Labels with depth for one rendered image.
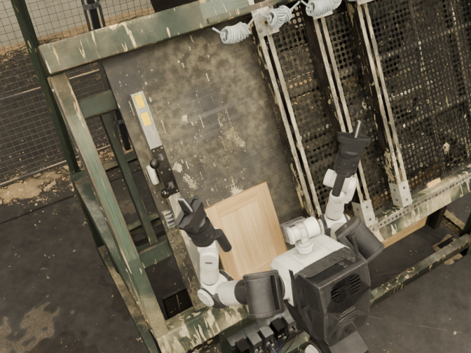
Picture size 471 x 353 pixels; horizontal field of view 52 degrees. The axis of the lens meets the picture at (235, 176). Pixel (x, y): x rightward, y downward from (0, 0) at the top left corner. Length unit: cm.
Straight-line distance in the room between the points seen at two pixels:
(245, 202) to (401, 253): 171
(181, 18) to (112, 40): 27
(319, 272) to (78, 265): 230
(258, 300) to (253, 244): 57
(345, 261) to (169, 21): 106
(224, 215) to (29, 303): 184
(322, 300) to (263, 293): 20
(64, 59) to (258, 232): 107
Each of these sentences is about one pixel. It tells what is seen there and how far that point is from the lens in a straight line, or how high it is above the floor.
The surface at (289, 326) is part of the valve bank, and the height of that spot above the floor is 73.
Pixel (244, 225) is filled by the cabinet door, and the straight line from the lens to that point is 213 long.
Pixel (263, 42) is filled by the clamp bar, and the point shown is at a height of 176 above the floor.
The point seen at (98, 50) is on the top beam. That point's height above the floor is 191.
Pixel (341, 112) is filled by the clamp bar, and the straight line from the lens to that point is 228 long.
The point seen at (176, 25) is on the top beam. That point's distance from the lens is 191.
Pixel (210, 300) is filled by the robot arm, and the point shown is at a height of 116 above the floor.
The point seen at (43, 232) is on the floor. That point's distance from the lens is 394.
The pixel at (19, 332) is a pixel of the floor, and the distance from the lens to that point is 346.
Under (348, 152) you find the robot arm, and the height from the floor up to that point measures 154.
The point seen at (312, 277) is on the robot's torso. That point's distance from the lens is 163.
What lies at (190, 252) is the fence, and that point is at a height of 113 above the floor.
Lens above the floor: 272
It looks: 43 degrees down
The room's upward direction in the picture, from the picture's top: 3 degrees counter-clockwise
